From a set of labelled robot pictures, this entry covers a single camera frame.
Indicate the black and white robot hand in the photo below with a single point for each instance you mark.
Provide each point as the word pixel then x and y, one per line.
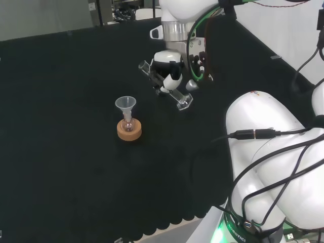
pixel 168 57

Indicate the small glass round-bottom flask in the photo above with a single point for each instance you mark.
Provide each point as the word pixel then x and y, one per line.
pixel 127 125

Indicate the clear plastic funnel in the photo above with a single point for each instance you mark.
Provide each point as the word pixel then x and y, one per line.
pixel 125 103

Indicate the clear tape piece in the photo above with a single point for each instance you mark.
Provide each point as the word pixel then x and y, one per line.
pixel 119 240
pixel 276 57
pixel 1 234

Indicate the black bench cloth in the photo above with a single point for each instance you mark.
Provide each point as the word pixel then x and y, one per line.
pixel 76 152

